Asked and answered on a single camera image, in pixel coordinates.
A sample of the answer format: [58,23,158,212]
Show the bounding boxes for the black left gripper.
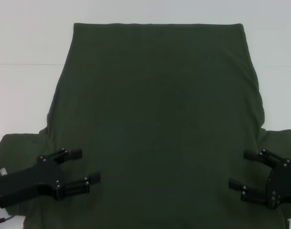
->
[0,147,102,209]

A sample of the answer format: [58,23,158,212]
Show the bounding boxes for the dark green t-shirt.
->
[0,22,291,229]

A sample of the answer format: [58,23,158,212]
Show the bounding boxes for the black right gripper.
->
[228,148,291,211]

